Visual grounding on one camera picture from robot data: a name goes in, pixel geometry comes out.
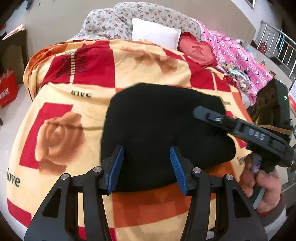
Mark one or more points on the white pillow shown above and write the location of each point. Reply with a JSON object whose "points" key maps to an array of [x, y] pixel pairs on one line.
{"points": [[155, 33]]}

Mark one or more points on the red heart cushion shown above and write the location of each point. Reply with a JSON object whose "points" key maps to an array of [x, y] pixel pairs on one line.
{"points": [[199, 51]]}

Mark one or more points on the grey floral quilt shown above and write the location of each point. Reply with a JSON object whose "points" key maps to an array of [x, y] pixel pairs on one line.
{"points": [[116, 22]]}

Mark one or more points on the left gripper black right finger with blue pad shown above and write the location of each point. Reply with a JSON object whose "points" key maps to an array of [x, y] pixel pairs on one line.
{"points": [[182, 168]]}

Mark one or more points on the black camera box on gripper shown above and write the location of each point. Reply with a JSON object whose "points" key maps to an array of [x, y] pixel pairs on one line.
{"points": [[272, 108]]}

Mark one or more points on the metal stair railing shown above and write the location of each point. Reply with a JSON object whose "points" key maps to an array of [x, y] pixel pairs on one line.
{"points": [[278, 47]]}

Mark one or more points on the right hand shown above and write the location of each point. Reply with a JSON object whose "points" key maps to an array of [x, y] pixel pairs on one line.
{"points": [[270, 182]]}

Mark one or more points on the colourful cloth item on bed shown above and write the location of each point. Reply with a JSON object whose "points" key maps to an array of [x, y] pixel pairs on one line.
{"points": [[240, 78]]}

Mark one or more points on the pink patterned quilt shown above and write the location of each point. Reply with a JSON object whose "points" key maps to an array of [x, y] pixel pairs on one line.
{"points": [[228, 51]]}

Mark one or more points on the grey sleeve right forearm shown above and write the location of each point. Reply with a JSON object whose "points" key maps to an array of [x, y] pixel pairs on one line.
{"points": [[273, 220]]}

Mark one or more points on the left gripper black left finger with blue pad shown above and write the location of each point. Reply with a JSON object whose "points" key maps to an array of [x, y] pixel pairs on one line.
{"points": [[111, 167]]}

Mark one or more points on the black pants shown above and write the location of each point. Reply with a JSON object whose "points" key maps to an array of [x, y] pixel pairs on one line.
{"points": [[147, 120]]}

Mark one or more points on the dark wooden table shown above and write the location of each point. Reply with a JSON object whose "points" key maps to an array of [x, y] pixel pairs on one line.
{"points": [[14, 53]]}

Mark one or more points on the yellow red rose blanket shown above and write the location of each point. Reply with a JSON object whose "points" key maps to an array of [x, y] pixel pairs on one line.
{"points": [[71, 84]]}

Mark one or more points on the red shopping bag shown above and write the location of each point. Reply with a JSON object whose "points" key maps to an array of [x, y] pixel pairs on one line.
{"points": [[8, 88]]}

